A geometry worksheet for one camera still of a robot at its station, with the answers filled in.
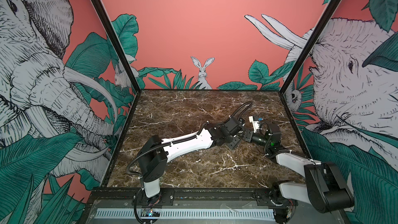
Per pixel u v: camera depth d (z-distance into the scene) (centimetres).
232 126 60
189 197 75
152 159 44
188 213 70
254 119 78
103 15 79
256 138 76
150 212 70
